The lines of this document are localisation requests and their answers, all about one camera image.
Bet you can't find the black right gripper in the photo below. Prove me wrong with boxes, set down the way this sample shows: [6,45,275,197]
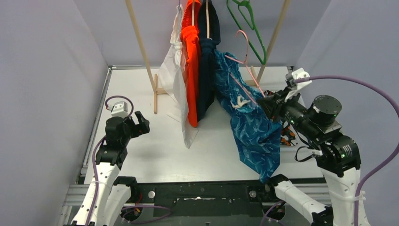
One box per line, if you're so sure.
[257,85,322,140]

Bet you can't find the blue patterned shorts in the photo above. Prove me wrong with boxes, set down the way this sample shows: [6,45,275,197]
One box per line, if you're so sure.
[214,50,282,183]

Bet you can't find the camouflage orange grey shorts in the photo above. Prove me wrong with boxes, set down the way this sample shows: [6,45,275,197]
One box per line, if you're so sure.
[265,90,297,146]

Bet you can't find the clear plastic basket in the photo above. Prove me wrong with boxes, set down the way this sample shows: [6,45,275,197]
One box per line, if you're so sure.
[265,113,300,146]

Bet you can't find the pink hanger of blue shorts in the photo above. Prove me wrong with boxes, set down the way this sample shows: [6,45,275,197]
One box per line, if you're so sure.
[225,30,266,97]

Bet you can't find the green hanger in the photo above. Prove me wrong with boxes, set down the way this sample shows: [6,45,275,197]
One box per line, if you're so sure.
[226,0,267,65]

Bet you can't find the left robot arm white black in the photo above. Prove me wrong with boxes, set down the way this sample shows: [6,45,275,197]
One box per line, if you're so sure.
[70,111,150,226]

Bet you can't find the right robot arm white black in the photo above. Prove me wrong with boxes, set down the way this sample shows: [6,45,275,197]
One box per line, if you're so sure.
[257,89,369,226]

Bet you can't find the white shorts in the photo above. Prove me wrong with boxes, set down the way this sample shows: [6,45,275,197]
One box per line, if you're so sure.
[158,6,198,149]

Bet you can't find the navy blue shorts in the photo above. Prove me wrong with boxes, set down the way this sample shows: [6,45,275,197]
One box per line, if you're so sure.
[196,0,221,121]

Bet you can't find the wooden hanger of navy shorts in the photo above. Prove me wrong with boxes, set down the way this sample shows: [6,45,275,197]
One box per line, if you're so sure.
[205,0,210,39]

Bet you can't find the lilac hanger of white shorts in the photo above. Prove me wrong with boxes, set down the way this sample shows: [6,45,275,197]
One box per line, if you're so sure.
[177,0,182,18]

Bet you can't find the wooden hanger of orange shorts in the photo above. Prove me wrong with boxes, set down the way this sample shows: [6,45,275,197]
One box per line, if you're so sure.
[191,0,195,26]

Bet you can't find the wooden clothes rack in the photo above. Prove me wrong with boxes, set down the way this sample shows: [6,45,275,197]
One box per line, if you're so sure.
[125,0,291,114]

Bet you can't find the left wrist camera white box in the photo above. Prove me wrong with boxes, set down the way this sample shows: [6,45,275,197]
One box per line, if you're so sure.
[111,101,128,118]

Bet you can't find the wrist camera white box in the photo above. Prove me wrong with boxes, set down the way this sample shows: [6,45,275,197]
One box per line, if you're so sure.
[111,101,128,118]
[285,68,312,102]

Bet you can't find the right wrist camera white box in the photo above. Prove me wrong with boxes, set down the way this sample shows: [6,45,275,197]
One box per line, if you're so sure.
[285,68,312,102]

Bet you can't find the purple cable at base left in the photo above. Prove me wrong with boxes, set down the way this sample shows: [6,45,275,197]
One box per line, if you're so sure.
[120,205,173,225]

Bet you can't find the purple cable at base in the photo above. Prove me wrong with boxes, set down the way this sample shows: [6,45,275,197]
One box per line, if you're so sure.
[260,200,286,226]
[120,205,173,225]

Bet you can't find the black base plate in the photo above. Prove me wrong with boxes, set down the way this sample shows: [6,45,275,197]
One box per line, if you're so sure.
[76,176,308,218]

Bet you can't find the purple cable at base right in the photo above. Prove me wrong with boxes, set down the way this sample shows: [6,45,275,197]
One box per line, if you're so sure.
[260,200,286,226]

